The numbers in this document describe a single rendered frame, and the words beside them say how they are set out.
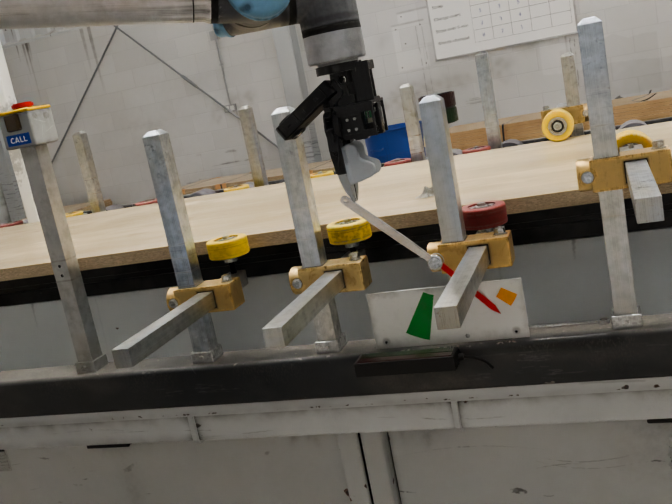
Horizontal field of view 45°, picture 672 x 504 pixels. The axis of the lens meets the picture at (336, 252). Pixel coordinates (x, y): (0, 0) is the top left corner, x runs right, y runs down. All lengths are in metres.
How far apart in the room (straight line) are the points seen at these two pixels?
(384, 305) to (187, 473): 0.81
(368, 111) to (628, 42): 7.22
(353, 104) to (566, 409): 0.62
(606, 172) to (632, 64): 7.13
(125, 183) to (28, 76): 1.88
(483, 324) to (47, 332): 1.07
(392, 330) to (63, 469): 1.08
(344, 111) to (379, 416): 0.57
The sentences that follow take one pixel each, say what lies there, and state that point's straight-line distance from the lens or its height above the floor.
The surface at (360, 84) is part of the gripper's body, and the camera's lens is 1.24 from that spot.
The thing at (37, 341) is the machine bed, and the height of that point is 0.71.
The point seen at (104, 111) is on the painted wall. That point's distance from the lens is 10.60.
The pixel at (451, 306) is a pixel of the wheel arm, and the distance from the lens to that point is 1.02.
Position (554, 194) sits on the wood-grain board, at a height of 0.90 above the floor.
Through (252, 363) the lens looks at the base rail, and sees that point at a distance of 1.48.
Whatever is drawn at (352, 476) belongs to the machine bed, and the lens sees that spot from 1.80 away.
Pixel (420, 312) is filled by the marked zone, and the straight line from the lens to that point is 1.37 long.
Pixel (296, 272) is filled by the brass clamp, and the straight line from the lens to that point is 1.41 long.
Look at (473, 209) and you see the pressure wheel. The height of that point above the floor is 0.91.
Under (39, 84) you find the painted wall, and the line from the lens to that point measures 11.18.
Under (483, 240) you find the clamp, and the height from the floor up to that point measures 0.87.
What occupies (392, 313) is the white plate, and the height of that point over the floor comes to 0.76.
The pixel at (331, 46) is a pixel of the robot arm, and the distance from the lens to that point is 1.22.
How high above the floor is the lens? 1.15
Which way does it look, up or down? 11 degrees down
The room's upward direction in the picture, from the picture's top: 11 degrees counter-clockwise
